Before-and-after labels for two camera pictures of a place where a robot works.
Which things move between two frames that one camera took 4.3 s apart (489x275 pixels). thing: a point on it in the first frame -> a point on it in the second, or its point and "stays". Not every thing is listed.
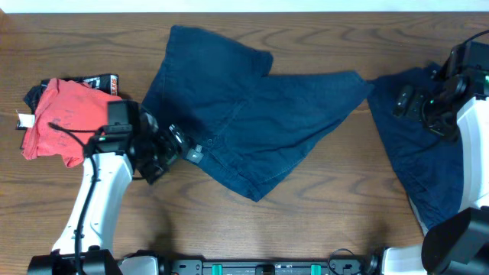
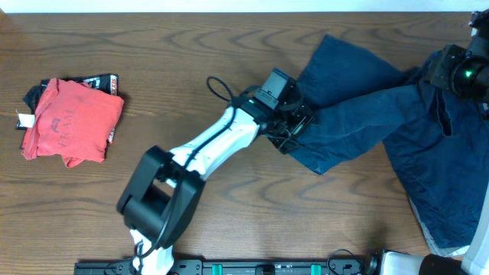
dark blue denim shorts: x=245 y=126 -> x=354 y=99
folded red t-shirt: x=75 y=105 stays
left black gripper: x=177 y=138 -> x=292 y=127
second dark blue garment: x=429 y=160 stays
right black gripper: x=413 y=109 -> x=453 y=54
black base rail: x=306 y=267 stays
